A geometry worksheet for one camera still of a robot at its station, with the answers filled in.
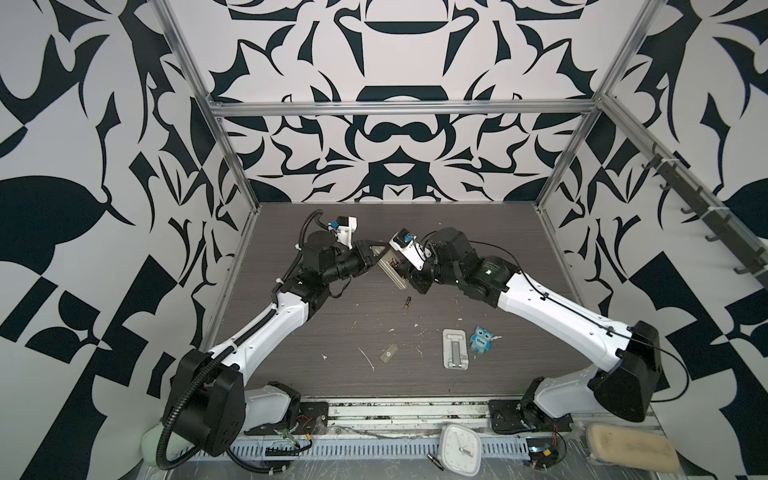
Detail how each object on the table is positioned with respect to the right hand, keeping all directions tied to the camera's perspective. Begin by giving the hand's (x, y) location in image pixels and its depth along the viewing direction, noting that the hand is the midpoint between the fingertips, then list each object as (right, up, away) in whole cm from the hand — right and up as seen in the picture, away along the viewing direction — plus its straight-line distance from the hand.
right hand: (403, 261), depth 74 cm
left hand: (-2, +5, -1) cm, 5 cm away
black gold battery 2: (+3, -15, +20) cm, 25 cm away
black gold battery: (-7, +3, -1) cm, 7 cm away
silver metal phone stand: (+15, -25, +9) cm, 30 cm away
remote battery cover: (-3, -27, +11) cm, 29 cm away
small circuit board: (+33, -45, -3) cm, 55 cm away
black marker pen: (+7, -45, -6) cm, 46 cm away
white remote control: (-3, -2, -2) cm, 4 cm away
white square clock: (+13, -41, -7) cm, 44 cm away
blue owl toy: (+22, -24, +11) cm, 34 cm away
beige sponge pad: (+51, -41, -7) cm, 66 cm away
